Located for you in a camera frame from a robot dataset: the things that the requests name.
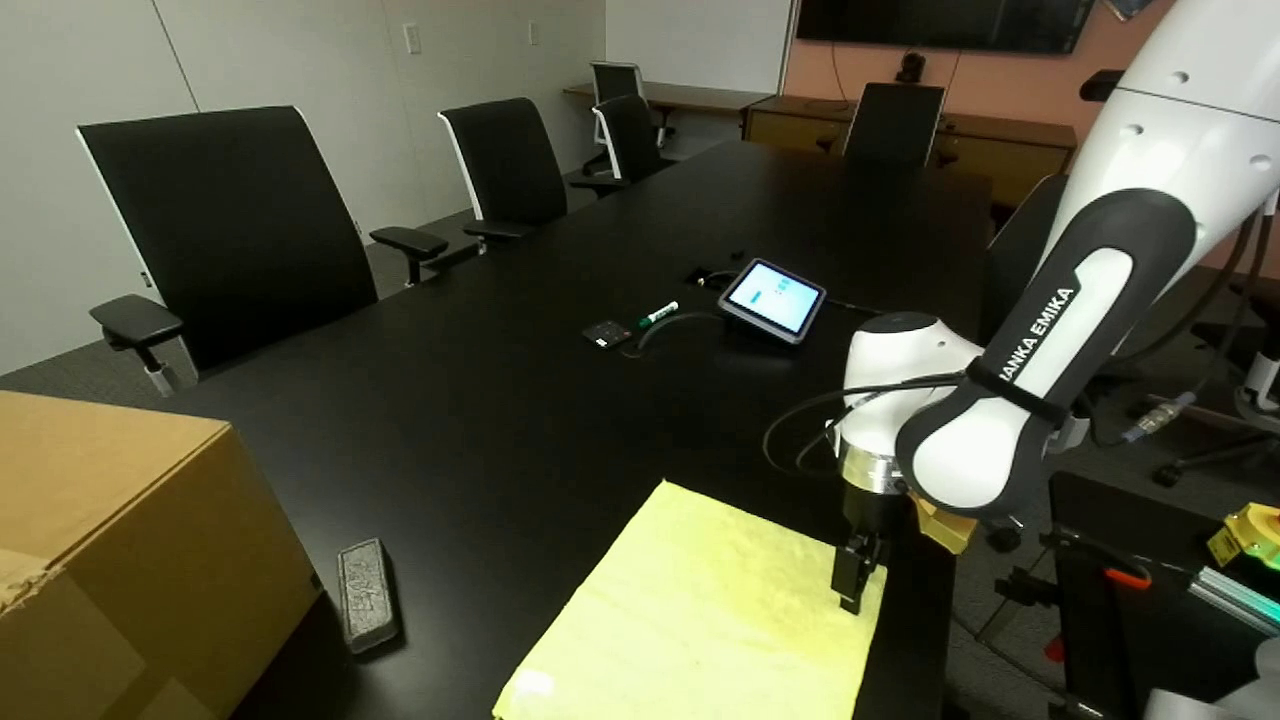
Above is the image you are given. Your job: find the black camera on stand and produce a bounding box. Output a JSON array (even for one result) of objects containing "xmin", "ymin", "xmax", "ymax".
[{"xmin": 1075, "ymin": 67, "xmax": 1130, "ymax": 108}]

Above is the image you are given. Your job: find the yellow green object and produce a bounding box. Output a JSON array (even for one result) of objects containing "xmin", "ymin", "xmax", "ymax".
[{"xmin": 1205, "ymin": 502, "xmax": 1280, "ymax": 574}]

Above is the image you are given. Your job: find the wooden credenza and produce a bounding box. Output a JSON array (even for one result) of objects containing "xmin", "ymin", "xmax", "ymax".
[{"xmin": 740, "ymin": 93, "xmax": 1080, "ymax": 209}]

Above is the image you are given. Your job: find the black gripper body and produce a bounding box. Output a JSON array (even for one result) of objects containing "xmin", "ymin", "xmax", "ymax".
[{"xmin": 831, "ymin": 486, "xmax": 958, "ymax": 720}]

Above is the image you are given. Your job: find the grey remote control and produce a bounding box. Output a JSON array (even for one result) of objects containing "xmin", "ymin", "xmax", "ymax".
[{"xmin": 334, "ymin": 536, "xmax": 404, "ymax": 655}]

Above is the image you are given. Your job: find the brown cardboard box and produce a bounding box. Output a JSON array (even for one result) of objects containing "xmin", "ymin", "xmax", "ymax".
[{"xmin": 0, "ymin": 390, "xmax": 325, "ymax": 720}]

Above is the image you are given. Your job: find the yellow cloth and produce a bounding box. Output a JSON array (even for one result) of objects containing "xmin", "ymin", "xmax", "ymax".
[{"xmin": 493, "ymin": 475, "xmax": 893, "ymax": 720}]

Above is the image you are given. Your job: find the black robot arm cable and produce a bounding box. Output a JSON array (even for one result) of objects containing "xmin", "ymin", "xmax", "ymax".
[{"xmin": 761, "ymin": 371, "xmax": 1008, "ymax": 472}]

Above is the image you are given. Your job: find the black wall television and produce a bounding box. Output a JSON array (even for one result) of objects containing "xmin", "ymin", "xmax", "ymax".
[{"xmin": 791, "ymin": 0, "xmax": 1101, "ymax": 61}]

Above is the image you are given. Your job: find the black tablet device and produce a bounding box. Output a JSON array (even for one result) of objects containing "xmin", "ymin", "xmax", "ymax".
[{"xmin": 715, "ymin": 256, "xmax": 831, "ymax": 352}]

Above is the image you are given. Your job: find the small black device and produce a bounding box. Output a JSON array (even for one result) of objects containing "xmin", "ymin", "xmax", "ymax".
[{"xmin": 581, "ymin": 317, "xmax": 635, "ymax": 358}]

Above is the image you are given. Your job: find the black clamp with orange trigger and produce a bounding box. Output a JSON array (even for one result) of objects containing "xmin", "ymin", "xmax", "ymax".
[{"xmin": 1038, "ymin": 522, "xmax": 1163, "ymax": 720}]

